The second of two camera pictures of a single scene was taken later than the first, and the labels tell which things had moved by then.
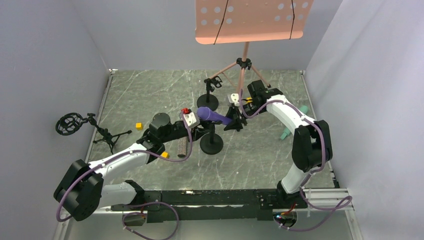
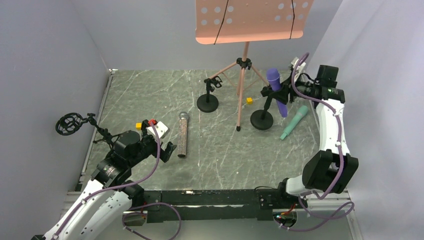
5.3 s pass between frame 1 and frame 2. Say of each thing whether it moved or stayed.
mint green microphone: stayed
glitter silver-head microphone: stayed
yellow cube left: stayed
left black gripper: moved
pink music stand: stayed
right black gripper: moved
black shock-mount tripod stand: stayed
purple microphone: moved
